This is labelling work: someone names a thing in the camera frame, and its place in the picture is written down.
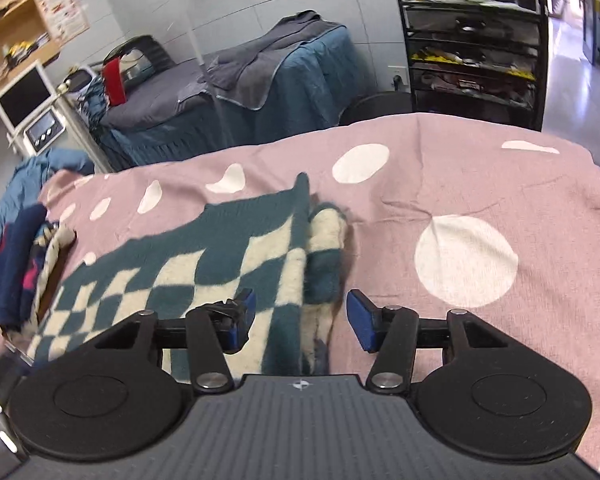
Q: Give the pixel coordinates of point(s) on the wall socket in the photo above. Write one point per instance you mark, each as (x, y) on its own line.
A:
(399, 77)

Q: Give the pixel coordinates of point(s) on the white device with buttons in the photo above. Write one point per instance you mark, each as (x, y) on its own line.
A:
(45, 130)

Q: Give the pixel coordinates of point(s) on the pink blanket with white dots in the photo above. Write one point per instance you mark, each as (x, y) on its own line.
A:
(480, 170)

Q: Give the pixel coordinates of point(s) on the wooden wall shelf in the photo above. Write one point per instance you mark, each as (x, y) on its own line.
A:
(30, 10)

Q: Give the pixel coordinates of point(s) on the black chair back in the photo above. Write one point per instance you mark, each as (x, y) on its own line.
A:
(150, 52)

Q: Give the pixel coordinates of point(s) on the cream knit garment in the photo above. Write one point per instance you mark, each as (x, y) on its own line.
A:
(55, 260)

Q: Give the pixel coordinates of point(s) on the dark navy garment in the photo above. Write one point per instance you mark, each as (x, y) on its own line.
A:
(15, 260)

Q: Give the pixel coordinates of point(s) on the teal and cream checkered garment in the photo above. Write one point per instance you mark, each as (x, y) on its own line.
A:
(170, 270)

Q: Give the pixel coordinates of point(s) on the red cloth item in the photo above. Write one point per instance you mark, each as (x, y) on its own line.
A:
(115, 82)

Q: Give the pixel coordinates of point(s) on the black round stool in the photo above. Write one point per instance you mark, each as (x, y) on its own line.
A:
(375, 107)

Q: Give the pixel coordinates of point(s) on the blue cloth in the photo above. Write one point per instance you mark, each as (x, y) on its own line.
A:
(10, 195)

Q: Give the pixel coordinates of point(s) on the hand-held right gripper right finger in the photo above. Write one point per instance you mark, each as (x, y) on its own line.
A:
(360, 322)

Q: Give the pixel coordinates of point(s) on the grey towel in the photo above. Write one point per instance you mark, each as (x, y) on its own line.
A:
(260, 65)

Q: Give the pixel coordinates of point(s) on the blue covered massage bed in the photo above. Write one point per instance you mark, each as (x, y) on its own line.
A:
(310, 85)

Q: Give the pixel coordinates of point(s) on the white framed monitor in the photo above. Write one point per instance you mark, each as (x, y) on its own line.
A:
(22, 97)

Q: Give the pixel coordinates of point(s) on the wall poster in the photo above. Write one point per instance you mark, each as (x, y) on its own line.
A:
(65, 10)

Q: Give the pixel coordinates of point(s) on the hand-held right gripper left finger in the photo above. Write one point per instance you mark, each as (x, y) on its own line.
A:
(245, 317)

